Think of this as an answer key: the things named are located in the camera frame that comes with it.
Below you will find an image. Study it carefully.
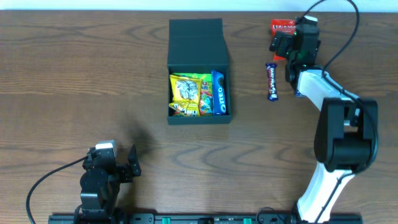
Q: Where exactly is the red snack bag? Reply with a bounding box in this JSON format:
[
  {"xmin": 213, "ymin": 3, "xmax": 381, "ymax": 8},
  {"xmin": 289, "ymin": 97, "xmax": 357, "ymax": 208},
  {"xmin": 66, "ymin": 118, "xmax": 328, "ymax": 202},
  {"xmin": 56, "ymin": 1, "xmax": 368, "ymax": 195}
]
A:
[{"xmin": 271, "ymin": 19, "xmax": 296, "ymax": 61}]

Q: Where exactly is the yellow snack bag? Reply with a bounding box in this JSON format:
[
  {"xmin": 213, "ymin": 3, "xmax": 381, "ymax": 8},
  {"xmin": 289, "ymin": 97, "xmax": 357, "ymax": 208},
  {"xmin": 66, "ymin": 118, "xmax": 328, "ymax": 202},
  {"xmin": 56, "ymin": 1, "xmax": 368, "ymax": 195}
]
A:
[{"xmin": 169, "ymin": 75, "xmax": 201, "ymax": 117}]

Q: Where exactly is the blue Oreo pack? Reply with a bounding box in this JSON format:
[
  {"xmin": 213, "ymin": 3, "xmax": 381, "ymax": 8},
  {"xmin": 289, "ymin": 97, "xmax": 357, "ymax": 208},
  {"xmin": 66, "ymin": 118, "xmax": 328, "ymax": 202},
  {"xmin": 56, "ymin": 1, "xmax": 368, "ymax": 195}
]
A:
[{"xmin": 211, "ymin": 70, "xmax": 227, "ymax": 116}]

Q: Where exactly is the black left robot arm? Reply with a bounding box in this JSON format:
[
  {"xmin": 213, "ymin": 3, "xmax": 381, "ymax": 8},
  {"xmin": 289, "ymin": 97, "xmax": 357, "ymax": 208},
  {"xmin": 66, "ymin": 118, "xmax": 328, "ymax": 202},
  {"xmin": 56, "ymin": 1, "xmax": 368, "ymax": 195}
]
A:
[{"xmin": 73, "ymin": 140, "xmax": 141, "ymax": 223}]

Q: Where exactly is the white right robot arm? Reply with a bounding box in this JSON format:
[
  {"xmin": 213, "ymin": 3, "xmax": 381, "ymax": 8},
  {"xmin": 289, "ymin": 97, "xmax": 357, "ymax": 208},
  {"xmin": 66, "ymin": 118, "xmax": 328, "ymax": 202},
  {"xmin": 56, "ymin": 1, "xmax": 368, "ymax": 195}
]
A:
[{"xmin": 269, "ymin": 21, "xmax": 378, "ymax": 223}]

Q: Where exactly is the small blue candy pack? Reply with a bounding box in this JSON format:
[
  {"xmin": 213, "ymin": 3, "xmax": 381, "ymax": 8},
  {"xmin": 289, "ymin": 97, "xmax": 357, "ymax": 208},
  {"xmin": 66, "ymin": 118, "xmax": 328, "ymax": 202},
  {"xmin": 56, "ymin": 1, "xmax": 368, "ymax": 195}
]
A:
[{"xmin": 294, "ymin": 90, "xmax": 305, "ymax": 97}]

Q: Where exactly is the Dairy Milk chocolate bar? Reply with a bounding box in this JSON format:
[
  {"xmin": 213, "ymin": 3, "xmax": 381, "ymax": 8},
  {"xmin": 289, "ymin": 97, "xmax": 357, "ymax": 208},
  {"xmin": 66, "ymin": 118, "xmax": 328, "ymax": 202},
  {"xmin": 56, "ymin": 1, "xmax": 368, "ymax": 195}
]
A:
[{"xmin": 266, "ymin": 63, "xmax": 279, "ymax": 101}]

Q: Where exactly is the dark green open box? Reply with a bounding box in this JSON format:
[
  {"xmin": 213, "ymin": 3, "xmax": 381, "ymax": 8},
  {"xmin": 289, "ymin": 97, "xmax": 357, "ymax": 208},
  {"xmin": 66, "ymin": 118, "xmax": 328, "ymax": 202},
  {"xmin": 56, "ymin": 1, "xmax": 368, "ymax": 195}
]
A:
[{"xmin": 167, "ymin": 18, "xmax": 233, "ymax": 125}]

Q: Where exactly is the Haribo gummy bag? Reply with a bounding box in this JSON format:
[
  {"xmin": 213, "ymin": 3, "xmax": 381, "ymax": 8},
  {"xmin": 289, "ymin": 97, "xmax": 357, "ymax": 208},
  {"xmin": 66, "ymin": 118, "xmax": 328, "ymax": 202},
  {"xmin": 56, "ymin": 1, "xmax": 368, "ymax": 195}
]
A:
[{"xmin": 171, "ymin": 73, "xmax": 213, "ymax": 116}]

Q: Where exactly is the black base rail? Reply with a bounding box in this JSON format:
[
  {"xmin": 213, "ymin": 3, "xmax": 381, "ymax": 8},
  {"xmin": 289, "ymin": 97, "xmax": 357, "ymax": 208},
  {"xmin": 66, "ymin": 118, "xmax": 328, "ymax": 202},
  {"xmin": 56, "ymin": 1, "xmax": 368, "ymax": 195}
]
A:
[{"xmin": 47, "ymin": 212, "xmax": 364, "ymax": 224}]

